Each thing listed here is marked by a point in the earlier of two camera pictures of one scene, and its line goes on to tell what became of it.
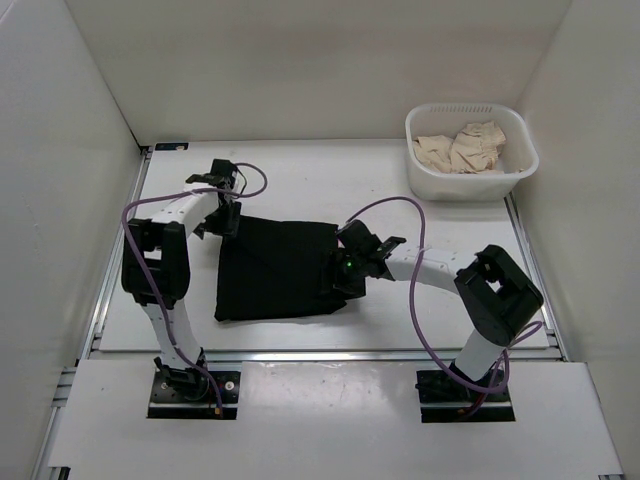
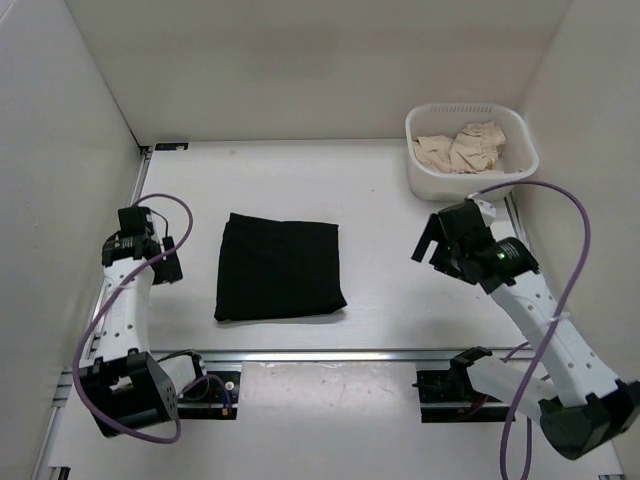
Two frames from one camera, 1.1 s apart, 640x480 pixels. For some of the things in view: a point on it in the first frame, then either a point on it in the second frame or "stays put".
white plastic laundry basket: x=468 y=152 stays put
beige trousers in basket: x=471 y=151 stays put
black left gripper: x=229 y=227 to x=168 y=270
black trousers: x=271 y=268 stays put
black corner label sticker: x=171 y=146 stays put
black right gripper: x=348 y=289 to x=432 y=231
